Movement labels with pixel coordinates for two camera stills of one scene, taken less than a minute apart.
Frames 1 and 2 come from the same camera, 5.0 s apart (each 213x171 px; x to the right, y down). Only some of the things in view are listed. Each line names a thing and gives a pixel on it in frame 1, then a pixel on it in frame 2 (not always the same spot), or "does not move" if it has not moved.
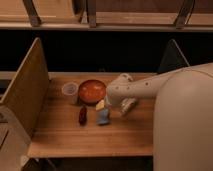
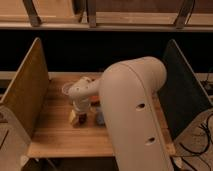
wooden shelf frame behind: [107, 15] does not move
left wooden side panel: [26, 94] does not move
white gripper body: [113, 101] -> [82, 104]
